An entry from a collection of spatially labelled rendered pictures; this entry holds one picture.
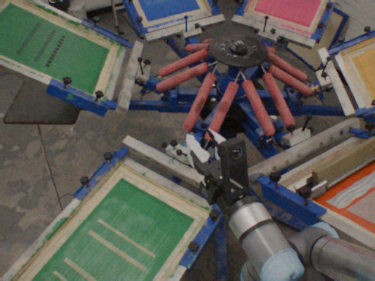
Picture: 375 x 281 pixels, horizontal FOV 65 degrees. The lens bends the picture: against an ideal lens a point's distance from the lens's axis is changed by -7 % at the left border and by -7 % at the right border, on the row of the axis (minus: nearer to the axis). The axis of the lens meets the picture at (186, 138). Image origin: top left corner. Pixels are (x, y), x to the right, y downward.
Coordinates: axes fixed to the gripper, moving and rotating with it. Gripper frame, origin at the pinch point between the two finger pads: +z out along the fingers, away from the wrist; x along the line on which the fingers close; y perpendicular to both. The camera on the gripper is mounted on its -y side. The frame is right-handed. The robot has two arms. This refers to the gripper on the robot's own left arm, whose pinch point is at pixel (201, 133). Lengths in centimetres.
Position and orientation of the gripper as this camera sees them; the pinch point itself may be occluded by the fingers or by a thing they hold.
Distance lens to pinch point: 70.6
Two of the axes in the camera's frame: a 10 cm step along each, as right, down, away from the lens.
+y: -1.2, 6.9, 7.1
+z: -4.1, -6.9, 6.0
